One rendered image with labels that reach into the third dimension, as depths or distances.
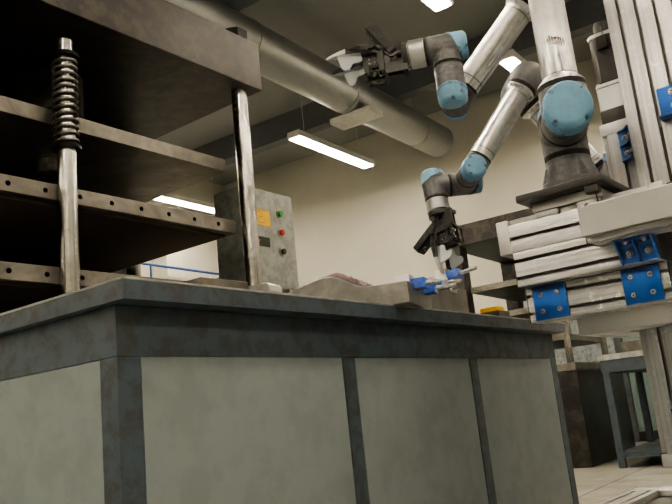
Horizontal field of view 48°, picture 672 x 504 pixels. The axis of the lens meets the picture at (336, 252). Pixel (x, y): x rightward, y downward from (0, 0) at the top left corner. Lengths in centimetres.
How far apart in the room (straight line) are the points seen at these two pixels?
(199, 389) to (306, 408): 31
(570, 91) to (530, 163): 751
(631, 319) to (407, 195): 815
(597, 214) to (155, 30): 161
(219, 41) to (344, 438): 168
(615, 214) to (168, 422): 106
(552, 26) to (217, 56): 135
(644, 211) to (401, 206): 839
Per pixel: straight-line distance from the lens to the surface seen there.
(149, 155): 274
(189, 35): 285
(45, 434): 153
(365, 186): 1044
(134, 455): 136
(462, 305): 241
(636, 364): 587
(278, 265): 307
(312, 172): 1102
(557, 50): 199
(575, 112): 191
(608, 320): 206
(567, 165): 201
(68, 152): 240
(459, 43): 202
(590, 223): 182
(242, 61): 301
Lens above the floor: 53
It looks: 12 degrees up
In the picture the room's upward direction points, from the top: 6 degrees counter-clockwise
